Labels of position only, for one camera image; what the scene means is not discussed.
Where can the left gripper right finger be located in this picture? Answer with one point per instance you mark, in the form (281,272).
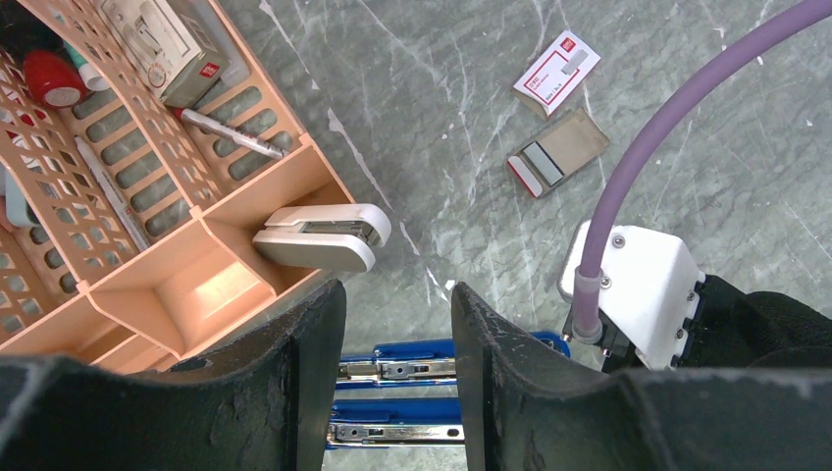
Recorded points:
(526,407)

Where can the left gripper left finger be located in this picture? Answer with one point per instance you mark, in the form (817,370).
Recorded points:
(261,402)

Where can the blue stapler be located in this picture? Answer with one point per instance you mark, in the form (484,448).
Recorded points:
(417,363)
(395,422)

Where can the red white staple box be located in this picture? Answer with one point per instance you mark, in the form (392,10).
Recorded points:
(558,72)

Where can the white grey stapler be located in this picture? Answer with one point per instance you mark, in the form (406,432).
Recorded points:
(336,237)

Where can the orange plastic desk organizer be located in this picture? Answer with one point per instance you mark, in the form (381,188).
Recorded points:
(142,255)

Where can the white marker pen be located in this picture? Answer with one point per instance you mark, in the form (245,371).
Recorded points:
(237,136)

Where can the white box in organizer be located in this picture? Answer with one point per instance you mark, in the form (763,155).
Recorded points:
(175,52)

